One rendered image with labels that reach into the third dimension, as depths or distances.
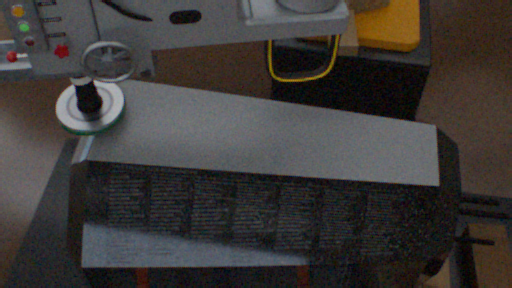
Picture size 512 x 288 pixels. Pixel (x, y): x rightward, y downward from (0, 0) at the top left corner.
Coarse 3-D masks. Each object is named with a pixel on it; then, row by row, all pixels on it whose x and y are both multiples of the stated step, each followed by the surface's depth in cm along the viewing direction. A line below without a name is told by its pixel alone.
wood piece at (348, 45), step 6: (354, 18) 224; (348, 24) 222; (354, 24) 222; (348, 30) 220; (354, 30) 220; (330, 36) 218; (342, 36) 218; (348, 36) 218; (354, 36) 218; (342, 42) 216; (348, 42) 216; (354, 42) 216; (342, 48) 215; (348, 48) 215; (354, 48) 215; (342, 54) 218; (348, 54) 218; (354, 54) 218
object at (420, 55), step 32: (288, 64) 234; (320, 64) 231; (352, 64) 228; (384, 64) 225; (416, 64) 223; (288, 96) 248; (320, 96) 246; (352, 96) 243; (384, 96) 240; (416, 96) 236
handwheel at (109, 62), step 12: (96, 48) 149; (108, 48) 156; (120, 48) 150; (132, 48) 152; (84, 60) 152; (96, 60) 153; (108, 60) 152; (132, 60) 154; (84, 72) 155; (132, 72) 157
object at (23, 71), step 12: (0, 48) 172; (12, 48) 172; (0, 60) 172; (24, 60) 173; (120, 60) 168; (156, 60) 169; (0, 72) 165; (12, 72) 165; (24, 72) 166; (72, 72) 168; (96, 72) 169; (108, 72) 170; (120, 72) 171; (144, 72) 167
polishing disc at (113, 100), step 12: (96, 84) 193; (108, 84) 193; (60, 96) 190; (72, 96) 190; (108, 96) 190; (120, 96) 190; (60, 108) 187; (72, 108) 187; (108, 108) 187; (120, 108) 187; (60, 120) 184; (72, 120) 184; (84, 120) 184; (96, 120) 184; (108, 120) 184
